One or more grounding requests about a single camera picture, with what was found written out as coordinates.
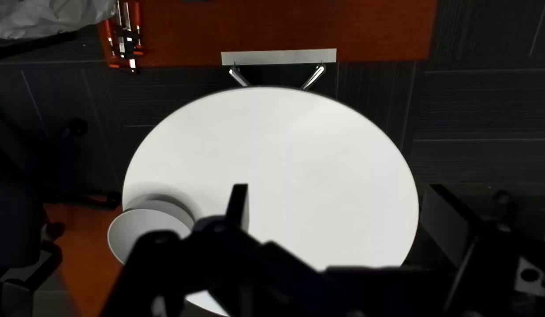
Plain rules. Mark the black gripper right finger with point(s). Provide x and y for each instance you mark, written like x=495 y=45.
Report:
x=454 y=227

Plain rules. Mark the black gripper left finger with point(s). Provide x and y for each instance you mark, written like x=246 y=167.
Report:
x=238 y=206

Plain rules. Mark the silver metal bowl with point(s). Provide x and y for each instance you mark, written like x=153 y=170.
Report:
x=146 y=230

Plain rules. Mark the red tool holder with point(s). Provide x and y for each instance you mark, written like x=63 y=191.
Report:
x=111 y=47

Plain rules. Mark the white plastic sheet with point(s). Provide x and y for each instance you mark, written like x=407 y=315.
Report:
x=36 y=15

